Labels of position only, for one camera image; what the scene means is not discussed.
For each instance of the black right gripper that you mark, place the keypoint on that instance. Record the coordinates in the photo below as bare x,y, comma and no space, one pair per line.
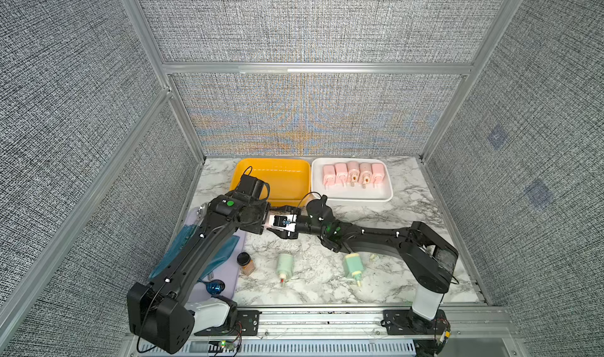
296,211

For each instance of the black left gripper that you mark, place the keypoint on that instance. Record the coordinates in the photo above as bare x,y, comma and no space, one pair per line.
258,228

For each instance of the yellow plastic storage box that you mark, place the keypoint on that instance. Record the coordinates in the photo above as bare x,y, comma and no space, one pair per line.
289,179

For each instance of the white plastic storage box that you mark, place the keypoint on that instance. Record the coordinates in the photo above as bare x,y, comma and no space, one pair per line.
340,195

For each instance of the pink pencil sharpener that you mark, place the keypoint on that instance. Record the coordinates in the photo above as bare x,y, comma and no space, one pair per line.
378,174

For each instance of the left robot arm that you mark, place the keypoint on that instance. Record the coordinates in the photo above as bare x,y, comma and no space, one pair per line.
156,310

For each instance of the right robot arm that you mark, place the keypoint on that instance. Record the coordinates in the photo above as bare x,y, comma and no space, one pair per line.
429,257

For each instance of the teal cloth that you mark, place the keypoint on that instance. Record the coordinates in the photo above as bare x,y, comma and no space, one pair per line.
181,240

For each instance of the small brown jar black lid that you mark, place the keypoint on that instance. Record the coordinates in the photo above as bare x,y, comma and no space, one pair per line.
246,263

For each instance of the silver metal spoon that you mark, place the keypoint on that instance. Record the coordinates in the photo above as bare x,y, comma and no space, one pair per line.
202,210

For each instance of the lilac plastic tray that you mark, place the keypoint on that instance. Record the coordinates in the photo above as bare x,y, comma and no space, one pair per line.
227,272

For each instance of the blue round object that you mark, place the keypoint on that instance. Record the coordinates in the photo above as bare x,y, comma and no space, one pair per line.
215,287

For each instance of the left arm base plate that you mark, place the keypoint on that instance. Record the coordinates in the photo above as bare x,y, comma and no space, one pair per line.
244,322

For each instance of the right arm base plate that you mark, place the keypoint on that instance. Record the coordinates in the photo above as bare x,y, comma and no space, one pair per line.
406,322

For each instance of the aluminium front rail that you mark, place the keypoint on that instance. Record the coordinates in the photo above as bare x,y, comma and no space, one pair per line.
350,330

